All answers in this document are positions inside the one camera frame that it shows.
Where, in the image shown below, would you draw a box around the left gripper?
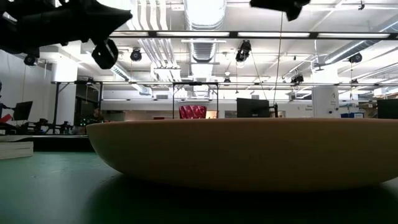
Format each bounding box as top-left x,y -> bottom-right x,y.
0,0 -> 134,58

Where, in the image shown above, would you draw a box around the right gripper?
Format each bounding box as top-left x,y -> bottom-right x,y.
249,0 -> 311,22

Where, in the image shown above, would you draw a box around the peach round plate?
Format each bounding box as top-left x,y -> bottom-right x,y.
86,117 -> 398,192

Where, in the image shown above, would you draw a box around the black plastic tray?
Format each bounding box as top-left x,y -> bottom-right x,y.
0,134 -> 96,153

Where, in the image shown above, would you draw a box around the red faceted plastic cup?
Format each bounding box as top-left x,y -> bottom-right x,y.
178,105 -> 208,119

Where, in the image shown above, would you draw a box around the person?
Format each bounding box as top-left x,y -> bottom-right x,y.
91,107 -> 105,124

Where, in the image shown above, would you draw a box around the black computer monitor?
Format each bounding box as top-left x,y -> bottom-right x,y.
377,98 -> 398,119
12,101 -> 34,121
236,98 -> 271,118

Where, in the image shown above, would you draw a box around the white round column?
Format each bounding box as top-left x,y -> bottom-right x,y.
312,85 -> 340,119

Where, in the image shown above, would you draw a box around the The Outsiders paperback book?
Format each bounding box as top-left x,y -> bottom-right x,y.
0,141 -> 34,161

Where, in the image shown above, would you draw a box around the green table mat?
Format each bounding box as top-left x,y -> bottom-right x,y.
0,151 -> 398,224

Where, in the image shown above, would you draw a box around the black overhead rig camera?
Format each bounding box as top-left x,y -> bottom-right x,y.
235,39 -> 252,63

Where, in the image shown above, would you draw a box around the black aluminium rig frame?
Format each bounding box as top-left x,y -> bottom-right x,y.
108,30 -> 398,40

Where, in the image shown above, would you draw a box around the silver ventilation duct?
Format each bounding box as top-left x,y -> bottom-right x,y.
183,0 -> 228,97

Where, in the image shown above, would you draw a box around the black background rig frame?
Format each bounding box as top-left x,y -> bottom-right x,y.
51,80 -> 103,134
172,82 -> 220,119

